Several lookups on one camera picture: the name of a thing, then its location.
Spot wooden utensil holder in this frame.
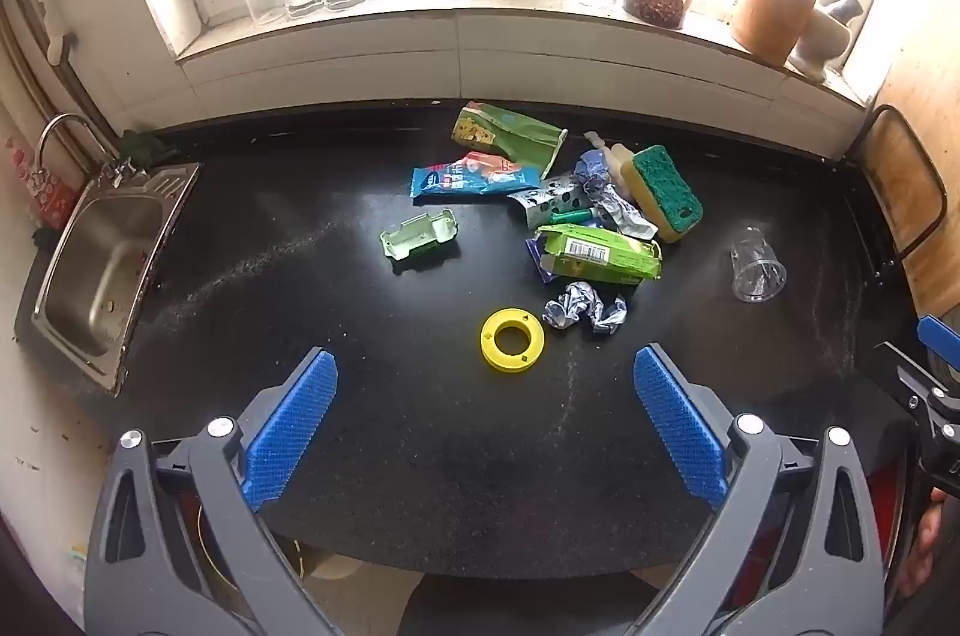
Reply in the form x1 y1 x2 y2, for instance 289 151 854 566
731 0 822 68

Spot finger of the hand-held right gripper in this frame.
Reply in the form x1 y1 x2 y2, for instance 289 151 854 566
904 407 960 506
874 313 960 408

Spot chrome faucet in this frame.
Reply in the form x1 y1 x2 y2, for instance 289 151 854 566
36 113 132 187

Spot wooden chair with black frame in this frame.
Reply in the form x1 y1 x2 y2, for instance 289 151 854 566
847 103 947 266

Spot white wrapper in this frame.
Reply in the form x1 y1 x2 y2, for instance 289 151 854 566
596 186 661 239

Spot blue and red packet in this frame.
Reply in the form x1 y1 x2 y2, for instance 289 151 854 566
411 151 542 203

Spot blue wrapper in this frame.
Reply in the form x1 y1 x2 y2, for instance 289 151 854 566
574 150 616 194

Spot clear plastic cup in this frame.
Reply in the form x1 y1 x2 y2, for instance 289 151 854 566
730 225 788 305

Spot white mortar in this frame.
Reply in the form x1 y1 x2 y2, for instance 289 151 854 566
787 10 856 80

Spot person's right hand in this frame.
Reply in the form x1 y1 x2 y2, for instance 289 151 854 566
896 501 947 599

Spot yellow plastic ring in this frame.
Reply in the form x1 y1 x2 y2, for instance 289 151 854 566
481 307 546 373

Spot dotted carton box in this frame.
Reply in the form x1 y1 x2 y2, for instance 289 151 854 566
508 175 601 232

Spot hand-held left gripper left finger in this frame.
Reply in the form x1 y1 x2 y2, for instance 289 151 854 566
84 347 338 636

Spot green wipes packet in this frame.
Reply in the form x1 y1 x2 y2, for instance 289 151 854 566
540 227 665 286

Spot wall pipe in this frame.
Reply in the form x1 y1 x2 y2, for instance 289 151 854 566
19 0 106 157

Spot red patterned bottle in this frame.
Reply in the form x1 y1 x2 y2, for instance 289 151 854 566
11 137 80 230

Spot silver foil wrapper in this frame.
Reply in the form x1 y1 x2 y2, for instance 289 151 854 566
544 281 628 335

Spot small cream bottle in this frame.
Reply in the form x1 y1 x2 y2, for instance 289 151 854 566
585 130 638 172

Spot steel sink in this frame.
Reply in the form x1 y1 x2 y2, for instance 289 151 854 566
31 162 203 395

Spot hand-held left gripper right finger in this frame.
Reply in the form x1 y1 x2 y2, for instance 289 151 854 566
632 343 886 636

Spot yellow and green sponge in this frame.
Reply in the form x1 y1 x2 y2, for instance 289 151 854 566
622 145 704 243

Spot dark green cloth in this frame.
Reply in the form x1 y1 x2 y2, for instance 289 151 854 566
120 130 181 163

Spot green plastic tray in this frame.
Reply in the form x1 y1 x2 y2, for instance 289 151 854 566
379 208 460 262

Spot green snack bag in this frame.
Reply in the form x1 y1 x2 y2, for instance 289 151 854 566
451 102 569 176

